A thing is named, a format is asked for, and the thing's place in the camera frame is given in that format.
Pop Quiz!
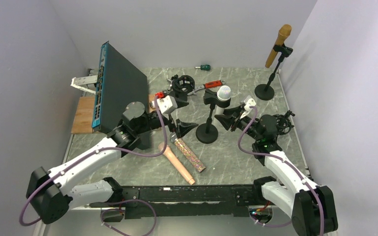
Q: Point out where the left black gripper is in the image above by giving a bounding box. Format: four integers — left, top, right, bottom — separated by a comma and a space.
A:
135, 97, 199, 138

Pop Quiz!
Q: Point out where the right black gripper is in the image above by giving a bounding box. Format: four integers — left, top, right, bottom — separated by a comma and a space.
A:
215, 106, 261, 142

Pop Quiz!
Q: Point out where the white microphone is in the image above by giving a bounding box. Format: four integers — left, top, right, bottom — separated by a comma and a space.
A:
216, 86, 231, 115

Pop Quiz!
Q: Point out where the black clip round-base stand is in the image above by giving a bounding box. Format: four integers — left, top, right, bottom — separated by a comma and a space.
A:
195, 89, 227, 144

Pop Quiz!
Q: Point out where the pink microphone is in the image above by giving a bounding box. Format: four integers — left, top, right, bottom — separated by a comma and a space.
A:
158, 142, 195, 185

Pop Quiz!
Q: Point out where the glitter microphone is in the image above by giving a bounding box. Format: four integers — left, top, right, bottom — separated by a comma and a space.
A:
170, 132, 206, 173

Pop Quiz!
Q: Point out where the black tripod shock-mount stand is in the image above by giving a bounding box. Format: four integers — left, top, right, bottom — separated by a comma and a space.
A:
273, 110, 295, 135

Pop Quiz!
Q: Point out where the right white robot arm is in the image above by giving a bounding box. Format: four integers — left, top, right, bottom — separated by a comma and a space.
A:
214, 105, 339, 236

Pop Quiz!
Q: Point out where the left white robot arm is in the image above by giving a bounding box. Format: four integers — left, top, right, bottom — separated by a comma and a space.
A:
26, 95, 198, 224

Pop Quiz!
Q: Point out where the tall black mic stand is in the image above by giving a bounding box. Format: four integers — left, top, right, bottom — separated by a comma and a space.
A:
254, 44, 293, 101

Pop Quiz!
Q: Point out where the gold microphone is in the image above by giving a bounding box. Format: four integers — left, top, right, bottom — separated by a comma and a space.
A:
265, 24, 292, 68

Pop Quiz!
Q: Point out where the wooden board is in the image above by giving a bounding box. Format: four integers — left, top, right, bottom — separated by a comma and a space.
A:
71, 94, 156, 134

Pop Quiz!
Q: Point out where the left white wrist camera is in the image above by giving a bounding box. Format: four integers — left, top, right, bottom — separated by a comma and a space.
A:
155, 95, 178, 115

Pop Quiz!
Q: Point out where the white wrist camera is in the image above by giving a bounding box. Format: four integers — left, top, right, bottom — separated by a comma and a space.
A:
155, 95, 178, 115
240, 95, 256, 119

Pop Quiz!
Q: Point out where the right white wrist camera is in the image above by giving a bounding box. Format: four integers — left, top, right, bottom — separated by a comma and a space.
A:
240, 95, 256, 119

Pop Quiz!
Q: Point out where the black shock-mount round-base stand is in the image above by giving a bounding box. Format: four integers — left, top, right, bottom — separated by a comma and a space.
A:
167, 74, 195, 100

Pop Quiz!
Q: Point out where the red handled adjustable wrench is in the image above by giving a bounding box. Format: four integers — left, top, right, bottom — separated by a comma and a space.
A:
187, 80, 226, 96

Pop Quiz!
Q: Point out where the green handled screwdriver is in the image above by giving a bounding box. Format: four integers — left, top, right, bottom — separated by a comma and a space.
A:
195, 64, 211, 71

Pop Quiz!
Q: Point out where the blue network switch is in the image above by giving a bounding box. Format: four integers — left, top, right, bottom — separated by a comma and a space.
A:
92, 41, 149, 134

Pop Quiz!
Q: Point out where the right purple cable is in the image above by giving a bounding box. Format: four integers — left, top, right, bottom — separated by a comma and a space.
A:
237, 106, 325, 236

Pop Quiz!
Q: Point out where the white bracket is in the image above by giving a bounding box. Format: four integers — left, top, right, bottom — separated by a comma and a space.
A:
70, 75, 97, 95

